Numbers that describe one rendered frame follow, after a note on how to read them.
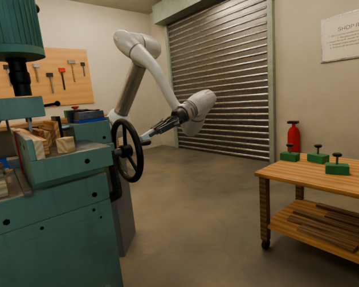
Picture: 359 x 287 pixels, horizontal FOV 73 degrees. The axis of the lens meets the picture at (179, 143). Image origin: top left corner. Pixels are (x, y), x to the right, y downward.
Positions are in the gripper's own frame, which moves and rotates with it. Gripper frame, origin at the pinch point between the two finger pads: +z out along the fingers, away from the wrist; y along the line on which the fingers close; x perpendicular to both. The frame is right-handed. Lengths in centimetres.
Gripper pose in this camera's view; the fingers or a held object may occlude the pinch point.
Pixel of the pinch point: (147, 135)
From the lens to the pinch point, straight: 103.9
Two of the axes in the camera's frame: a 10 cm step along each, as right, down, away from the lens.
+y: 6.0, 1.1, -7.9
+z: -7.2, 5.0, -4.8
